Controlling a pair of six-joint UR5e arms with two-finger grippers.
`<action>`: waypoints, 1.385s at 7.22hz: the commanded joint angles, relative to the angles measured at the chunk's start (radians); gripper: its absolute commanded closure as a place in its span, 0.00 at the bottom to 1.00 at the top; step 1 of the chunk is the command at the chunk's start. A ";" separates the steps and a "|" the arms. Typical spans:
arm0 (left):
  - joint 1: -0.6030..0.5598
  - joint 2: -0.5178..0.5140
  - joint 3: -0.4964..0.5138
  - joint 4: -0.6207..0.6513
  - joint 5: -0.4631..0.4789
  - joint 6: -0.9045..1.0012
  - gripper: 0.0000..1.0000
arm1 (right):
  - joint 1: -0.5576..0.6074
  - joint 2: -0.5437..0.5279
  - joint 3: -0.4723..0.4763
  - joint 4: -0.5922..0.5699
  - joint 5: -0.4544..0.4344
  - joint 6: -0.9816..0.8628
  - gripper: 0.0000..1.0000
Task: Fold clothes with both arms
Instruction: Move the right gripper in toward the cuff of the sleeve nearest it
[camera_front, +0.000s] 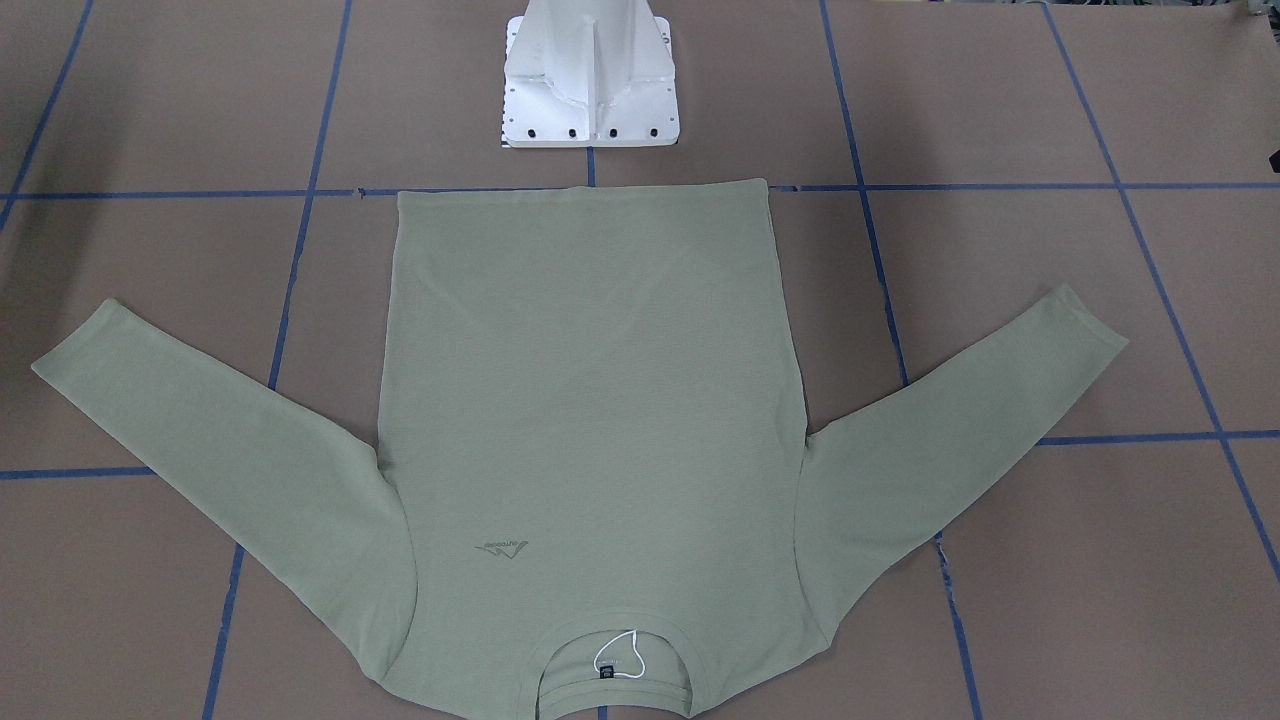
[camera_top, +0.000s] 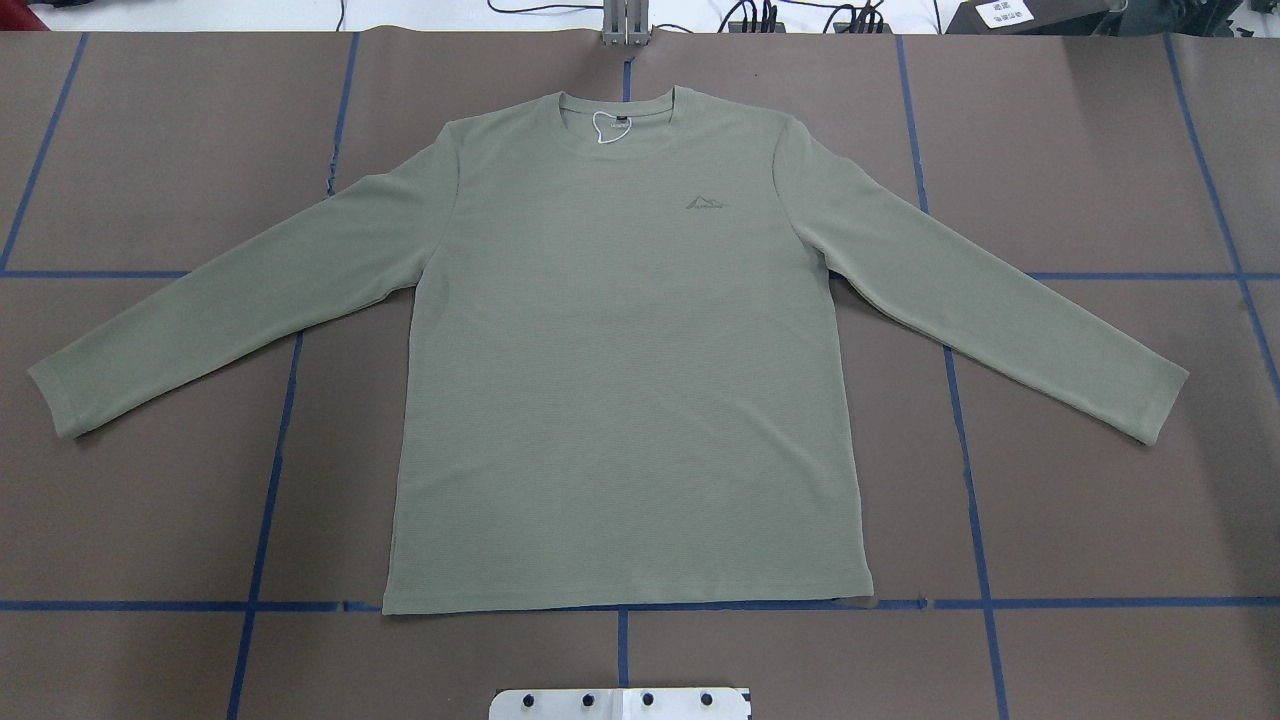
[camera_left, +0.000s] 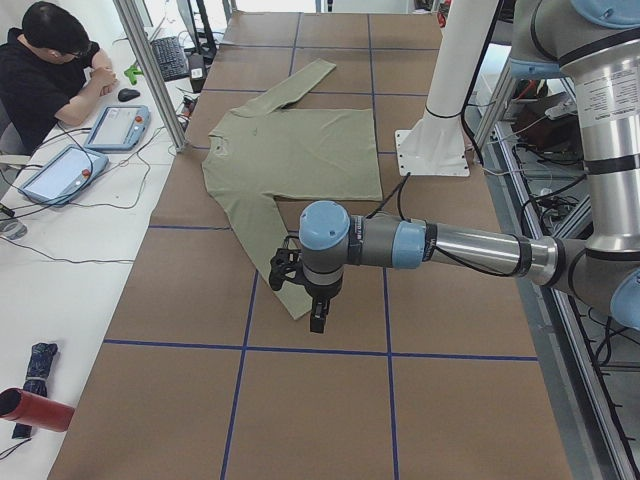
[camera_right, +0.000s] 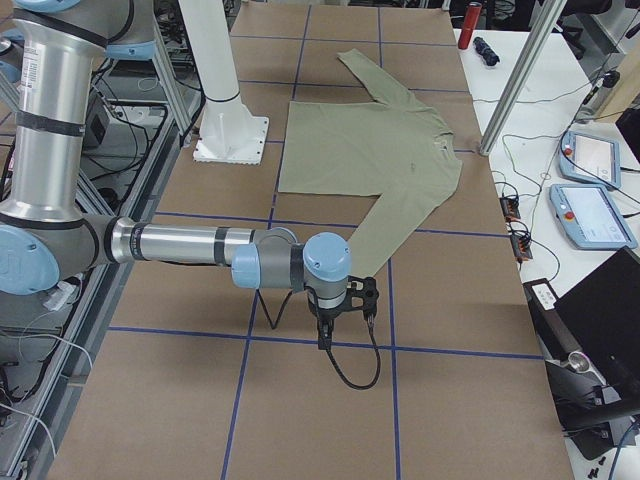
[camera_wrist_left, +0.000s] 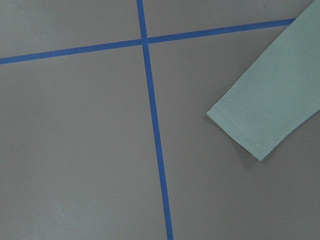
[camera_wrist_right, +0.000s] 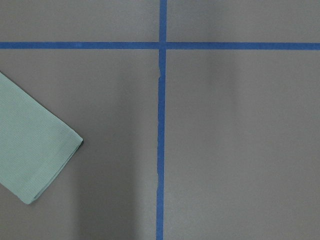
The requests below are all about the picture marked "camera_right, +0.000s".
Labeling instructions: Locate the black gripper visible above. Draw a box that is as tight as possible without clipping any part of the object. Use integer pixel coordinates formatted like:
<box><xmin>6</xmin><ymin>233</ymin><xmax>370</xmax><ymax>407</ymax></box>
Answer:
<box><xmin>305</xmin><ymin>276</ymin><xmax>379</xmax><ymax>349</ymax></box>

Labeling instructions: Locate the far teach pendant tablet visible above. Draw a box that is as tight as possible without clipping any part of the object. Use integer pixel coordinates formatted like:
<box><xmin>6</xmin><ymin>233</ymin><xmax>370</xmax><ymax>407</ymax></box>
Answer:
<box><xmin>558</xmin><ymin>130</ymin><xmax>621</xmax><ymax>190</ymax></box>

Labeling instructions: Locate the orange black connector module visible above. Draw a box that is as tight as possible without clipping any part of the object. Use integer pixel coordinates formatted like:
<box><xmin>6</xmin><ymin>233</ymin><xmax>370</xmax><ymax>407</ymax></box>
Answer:
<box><xmin>499</xmin><ymin>196</ymin><xmax>521</xmax><ymax>222</ymax></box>

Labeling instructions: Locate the black monitor on stand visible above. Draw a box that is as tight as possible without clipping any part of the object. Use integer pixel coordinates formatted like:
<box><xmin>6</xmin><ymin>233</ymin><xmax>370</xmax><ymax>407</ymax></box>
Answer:
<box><xmin>523</xmin><ymin>247</ymin><xmax>639</xmax><ymax>460</ymax></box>

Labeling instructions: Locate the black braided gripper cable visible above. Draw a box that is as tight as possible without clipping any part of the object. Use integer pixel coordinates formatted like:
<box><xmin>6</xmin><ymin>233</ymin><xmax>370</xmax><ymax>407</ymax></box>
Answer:
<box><xmin>324</xmin><ymin>319</ymin><xmax>382</xmax><ymax>390</ymax></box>

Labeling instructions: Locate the olive green long-sleeve shirt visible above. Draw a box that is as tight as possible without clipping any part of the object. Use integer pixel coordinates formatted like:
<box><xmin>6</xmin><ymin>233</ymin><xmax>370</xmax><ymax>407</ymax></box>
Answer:
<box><xmin>278</xmin><ymin>49</ymin><xmax>462</xmax><ymax>277</ymax></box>

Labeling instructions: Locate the brown paper table cover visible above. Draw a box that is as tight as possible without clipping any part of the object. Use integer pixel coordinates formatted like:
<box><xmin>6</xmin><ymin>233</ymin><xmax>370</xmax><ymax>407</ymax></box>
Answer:
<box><xmin>48</xmin><ymin>4</ymin><xmax>575</xmax><ymax>480</ymax></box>

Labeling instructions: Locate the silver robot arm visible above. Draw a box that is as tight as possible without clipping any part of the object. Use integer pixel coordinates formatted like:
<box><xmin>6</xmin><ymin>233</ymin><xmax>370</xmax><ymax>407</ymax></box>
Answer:
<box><xmin>1</xmin><ymin>1</ymin><xmax>378</xmax><ymax>351</ymax></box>

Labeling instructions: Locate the white camera stand pedestal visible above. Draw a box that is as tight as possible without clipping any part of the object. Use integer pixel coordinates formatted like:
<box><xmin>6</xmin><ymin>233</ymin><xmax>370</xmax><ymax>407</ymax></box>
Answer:
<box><xmin>179</xmin><ymin>0</ymin><xmax>269</xmax><ymax>165</ymax></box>

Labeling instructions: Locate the teach pendant tablet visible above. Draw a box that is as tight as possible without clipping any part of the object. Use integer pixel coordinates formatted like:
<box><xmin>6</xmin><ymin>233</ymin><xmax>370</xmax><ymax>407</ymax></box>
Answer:
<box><xmin>558</xmin><ymin>130</ymin><xmax>621</xmax><ymax>190</ymax></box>
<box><xmin>549</xmin><ymin>184</ymin><xmax>638</xmax><ymax>251</ymax></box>

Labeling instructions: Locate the red cylindrical bottle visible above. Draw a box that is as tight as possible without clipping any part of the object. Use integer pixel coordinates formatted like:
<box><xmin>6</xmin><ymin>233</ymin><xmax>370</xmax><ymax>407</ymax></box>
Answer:
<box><xmin>457</xmin><ymin>2</ymin><xmax>483</xmax><ymax>50</ymax></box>

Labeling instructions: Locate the near teach pendant tablet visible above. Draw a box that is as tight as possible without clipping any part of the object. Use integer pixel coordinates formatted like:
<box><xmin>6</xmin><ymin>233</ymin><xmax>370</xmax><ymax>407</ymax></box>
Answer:
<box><xmin>549</xmin><ymin>184</ymin><xmax>638</xmax><ymax>251</ymax></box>

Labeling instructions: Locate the folded dark blue umbrella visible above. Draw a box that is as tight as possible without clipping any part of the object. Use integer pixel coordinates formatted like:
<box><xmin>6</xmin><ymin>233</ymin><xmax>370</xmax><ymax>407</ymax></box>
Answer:
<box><xmin>473</xmin><ymin>36</ymin><xmax>500</xmax><ymax>67</ymax></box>

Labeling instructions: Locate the aluminium frame post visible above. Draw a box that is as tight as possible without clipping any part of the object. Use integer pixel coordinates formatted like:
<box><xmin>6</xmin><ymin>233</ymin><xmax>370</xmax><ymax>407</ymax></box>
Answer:
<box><xmin>479</xmin><ymin>0</ymin><xmax>567</xmax><ymax>156</ymax></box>

